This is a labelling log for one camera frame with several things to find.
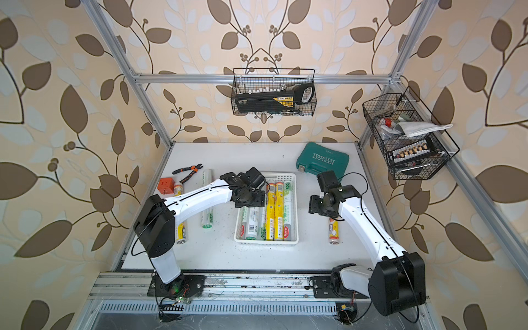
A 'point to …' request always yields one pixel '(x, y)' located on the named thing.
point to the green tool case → (313, 159)
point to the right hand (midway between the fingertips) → (317, 208)
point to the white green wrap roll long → (252, 223)
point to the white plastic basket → (291, 176)
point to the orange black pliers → (194, 168)
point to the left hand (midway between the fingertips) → (259, 203)
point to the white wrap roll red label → (241, 223)
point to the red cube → (166, 185)
